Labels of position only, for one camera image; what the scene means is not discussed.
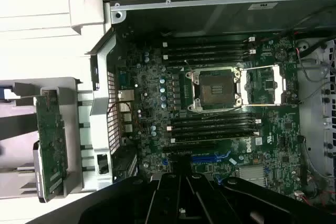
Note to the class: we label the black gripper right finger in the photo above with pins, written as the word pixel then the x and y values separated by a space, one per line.
pixel 215 203

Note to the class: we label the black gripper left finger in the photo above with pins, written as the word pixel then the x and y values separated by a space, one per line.
pixel 147 203

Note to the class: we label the blue expansion slot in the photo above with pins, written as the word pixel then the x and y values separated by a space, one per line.
pixel 207 159

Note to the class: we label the silver chipset heat sink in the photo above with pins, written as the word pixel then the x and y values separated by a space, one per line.
pixel 252 175

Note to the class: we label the black expansion slot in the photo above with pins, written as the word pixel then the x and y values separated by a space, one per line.
pixel 189 148

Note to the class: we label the CPU socket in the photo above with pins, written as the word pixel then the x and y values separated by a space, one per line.
pixel 215 89

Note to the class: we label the green Dell motherboard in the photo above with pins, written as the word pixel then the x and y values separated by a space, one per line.
pixel 152 82

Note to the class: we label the silver disk bay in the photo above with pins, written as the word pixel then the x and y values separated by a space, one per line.
pixel 309 119

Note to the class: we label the grey parts rack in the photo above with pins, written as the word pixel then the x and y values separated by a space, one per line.
pixel 71 87

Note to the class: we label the coin cell battery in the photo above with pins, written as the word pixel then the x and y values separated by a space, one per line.
pixel 282 54

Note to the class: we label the black open PC case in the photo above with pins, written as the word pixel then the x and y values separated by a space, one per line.
pixel 183 19

